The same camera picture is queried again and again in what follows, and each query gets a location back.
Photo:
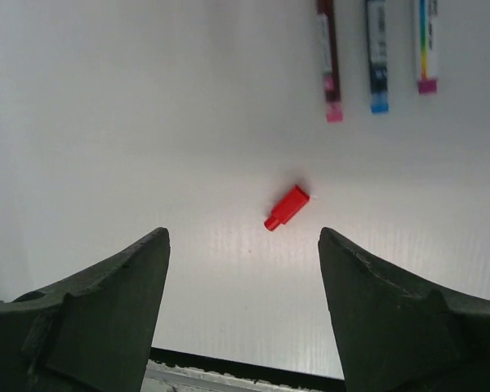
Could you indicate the aluminium rail frame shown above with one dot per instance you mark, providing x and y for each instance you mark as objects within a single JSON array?
[{"x": 246, "y": 371}]

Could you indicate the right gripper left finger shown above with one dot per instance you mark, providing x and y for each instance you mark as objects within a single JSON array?
[{"x": 92, "y": 331}]

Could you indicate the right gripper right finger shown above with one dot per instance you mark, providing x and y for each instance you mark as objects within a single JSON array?
[{"x": 396, "y": 331}]

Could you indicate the pink white pen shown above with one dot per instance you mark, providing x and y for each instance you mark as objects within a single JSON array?
[{"x": 426, "y": 25}]

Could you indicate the small red pen cap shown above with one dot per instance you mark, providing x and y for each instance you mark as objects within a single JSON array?
[{"x": 285, "y": 209}]

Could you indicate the white pen blue print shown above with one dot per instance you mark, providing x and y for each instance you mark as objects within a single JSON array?
[{"x": 375, "y": 12}]

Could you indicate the red white pen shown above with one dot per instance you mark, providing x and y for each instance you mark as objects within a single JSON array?
[{"x": 329, "y": 60}]

